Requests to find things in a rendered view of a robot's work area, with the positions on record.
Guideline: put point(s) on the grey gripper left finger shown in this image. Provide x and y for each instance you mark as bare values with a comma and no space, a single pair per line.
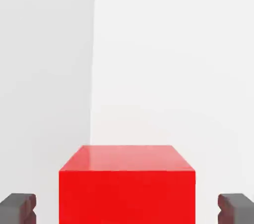
15,209

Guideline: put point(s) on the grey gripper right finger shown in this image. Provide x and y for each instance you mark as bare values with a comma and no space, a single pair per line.
238,209

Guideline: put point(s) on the small red cube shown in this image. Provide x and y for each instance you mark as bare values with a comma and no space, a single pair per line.
127,192

